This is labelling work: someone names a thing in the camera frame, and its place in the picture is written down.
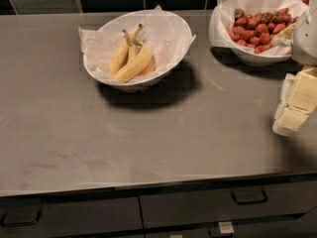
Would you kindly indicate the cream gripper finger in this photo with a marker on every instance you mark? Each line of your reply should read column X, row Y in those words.
column 287, row 120

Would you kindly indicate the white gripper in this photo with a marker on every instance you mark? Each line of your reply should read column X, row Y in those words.
column 305, row 40

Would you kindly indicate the yellow banana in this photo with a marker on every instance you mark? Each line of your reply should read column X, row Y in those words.
column 136, row 65
column 121, row 53
column 129, row 42

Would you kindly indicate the white bowl with strawberries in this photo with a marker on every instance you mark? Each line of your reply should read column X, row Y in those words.
column 222, row 19

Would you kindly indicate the white paper liner left bowl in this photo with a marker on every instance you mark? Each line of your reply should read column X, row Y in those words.
column 168, row 34

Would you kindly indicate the white bowl with bananas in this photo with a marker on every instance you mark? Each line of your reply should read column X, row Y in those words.
column 137, row 50

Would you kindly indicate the pile of red strawberries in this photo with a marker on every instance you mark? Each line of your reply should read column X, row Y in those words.
column 257, row 31

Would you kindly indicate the orange fruit under bananas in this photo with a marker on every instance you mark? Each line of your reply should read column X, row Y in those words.
column 148, row 69

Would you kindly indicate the right drawer black handle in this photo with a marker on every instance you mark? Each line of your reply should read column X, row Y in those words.
column 249, row 196

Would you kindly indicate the drawer black handle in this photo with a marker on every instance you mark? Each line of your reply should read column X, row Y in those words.
column 249, row 196
column 19, row 218

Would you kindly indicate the lower drawer silver handle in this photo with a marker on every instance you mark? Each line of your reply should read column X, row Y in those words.
column 223, row 229

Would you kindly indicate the left drawer black handle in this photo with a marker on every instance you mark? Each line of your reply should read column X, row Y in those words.
column 19, row 218

